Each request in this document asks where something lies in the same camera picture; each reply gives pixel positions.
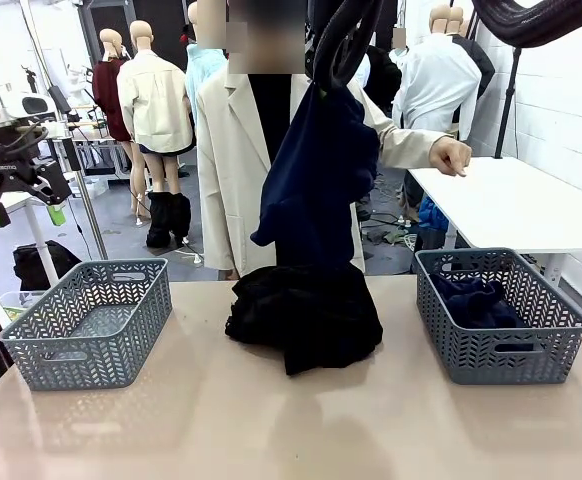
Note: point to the mannequin in white shirt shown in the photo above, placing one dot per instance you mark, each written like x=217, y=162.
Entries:
x=436, y=85

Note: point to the navy garment in basket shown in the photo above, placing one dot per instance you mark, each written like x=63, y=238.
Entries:
x=476, y=305

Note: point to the mannequin in beige jacket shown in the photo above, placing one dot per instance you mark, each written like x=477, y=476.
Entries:
x=151, y=105

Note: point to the mannequin in maroon top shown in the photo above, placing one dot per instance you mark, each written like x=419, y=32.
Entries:
x=111, y=90

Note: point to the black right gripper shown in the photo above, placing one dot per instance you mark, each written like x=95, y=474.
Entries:
x=331, y=72

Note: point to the clear plastic container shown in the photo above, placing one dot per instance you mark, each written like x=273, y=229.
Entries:
x=13, y=300

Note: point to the person's right hand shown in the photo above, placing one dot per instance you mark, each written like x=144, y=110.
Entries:
x=231, y=273

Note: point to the black fuzzy boot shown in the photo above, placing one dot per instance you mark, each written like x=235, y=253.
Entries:
x=160, y=220
x=182, y=215

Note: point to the blue puffer jacket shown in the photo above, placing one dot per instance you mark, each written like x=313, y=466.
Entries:
x=431, y=215

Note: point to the black garment pile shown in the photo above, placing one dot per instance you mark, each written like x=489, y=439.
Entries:
x=311, y=320

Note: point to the empty gray plastic basket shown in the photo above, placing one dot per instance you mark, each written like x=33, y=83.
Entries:
x=121, y=345

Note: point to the background person in black jacket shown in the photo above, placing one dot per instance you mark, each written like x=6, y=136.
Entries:
x=386, y=75

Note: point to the white floor power strip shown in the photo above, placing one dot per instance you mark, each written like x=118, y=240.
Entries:
x=197, y=259

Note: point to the person's left forearm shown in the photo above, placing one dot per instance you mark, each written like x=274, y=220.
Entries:
x=406, y=142

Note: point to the thin metal pole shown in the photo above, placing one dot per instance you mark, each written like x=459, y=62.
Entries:
x=88, y=200

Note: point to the gray basket holding navy garment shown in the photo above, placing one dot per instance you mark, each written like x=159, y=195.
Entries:
x=496, y=360

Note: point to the navy blue garment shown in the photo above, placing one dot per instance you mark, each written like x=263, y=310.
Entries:
x=316, y=175

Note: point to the person's left hand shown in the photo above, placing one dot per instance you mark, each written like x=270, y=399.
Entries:
x=453, y=155

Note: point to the black bag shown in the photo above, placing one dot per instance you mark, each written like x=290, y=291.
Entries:
x=41, y=262

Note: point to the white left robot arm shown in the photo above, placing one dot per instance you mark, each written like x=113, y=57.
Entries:
x=1, y=105

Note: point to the metal frame workbench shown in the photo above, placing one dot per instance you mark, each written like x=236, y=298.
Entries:
x=96, y=145

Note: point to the small white side table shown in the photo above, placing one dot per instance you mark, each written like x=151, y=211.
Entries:
x=16, y=202

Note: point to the large white table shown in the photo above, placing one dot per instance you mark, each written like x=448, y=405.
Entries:
x=511, y=205

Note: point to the black light stand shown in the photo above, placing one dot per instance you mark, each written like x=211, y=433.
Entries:
x=508, y=100

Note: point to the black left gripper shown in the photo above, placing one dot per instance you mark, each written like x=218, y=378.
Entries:
x=6, y=170

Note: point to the person in beige blazer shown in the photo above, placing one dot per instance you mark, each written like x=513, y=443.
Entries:
x=226, y=175

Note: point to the mannequin in light blue shirt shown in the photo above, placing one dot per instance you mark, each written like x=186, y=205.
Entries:
x=203, y=65

